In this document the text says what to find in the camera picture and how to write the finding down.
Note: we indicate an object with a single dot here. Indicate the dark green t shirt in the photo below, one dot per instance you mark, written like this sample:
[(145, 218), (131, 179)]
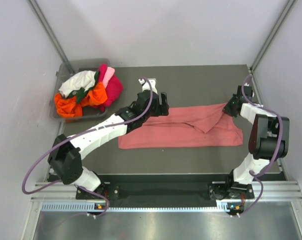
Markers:
[(80, 95)]

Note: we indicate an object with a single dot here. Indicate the orange t shirt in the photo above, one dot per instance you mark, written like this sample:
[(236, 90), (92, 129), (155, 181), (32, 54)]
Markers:
[(68, 108)]

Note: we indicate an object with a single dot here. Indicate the magenta t shirt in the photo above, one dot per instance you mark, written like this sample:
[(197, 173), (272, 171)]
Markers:
[(113, 89)]

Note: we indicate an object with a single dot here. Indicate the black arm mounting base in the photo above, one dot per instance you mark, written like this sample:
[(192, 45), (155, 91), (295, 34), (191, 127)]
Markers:
[(166, 190)]

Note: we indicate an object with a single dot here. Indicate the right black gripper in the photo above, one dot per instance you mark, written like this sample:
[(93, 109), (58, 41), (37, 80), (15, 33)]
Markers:
[(226, 109)]

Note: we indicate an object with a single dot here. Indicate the salmon pink t shirt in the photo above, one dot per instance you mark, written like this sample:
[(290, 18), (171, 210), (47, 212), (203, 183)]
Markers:
[(185, 127)]

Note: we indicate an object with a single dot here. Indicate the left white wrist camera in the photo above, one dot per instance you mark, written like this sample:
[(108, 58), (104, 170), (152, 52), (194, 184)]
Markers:
[(148, 85)]

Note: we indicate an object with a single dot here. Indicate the aluminium front rail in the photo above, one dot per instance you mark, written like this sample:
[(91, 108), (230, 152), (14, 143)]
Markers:
[(57, 192)]

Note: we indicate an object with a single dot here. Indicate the white t shirt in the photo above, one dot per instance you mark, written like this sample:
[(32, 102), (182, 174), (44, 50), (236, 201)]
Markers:
[(84, 80)]

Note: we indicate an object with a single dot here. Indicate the grey plastic bin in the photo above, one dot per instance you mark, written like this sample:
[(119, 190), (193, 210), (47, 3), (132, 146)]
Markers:
[(67, 70)]

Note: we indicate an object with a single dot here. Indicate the right aluminium frame post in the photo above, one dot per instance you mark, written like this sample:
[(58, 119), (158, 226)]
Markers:
[(284, 13)]

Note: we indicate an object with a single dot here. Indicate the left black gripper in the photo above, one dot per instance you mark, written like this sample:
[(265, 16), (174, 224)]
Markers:
[(162, 110)]

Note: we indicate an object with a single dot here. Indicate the aluminium frame post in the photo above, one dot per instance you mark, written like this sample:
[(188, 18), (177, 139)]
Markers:
[(35, 7), (284, 13)]

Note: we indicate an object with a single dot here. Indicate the light pink t shirt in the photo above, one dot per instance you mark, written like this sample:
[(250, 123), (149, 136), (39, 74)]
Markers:
[(108, 75)]

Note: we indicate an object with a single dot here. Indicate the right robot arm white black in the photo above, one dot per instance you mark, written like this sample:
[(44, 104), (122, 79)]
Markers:
[(268, 141)]

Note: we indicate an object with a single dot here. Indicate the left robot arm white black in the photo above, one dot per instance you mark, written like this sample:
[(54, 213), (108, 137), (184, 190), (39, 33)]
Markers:
[(68, 152)]

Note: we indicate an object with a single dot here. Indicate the left aluminium frame post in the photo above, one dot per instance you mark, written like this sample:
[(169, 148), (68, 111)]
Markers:
[(35, 7)]

